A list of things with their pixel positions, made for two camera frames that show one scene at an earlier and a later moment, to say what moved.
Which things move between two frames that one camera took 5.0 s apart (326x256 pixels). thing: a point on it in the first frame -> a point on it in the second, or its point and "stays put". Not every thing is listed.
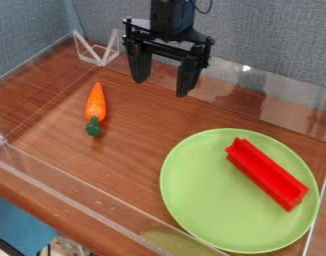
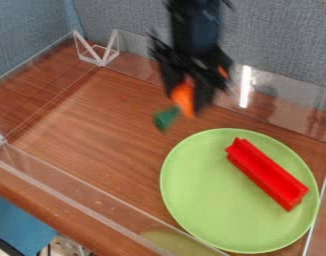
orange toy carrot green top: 95,110 -> 182,97
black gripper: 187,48 -> 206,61
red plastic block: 282,187 stays put
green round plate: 216,206 stays put
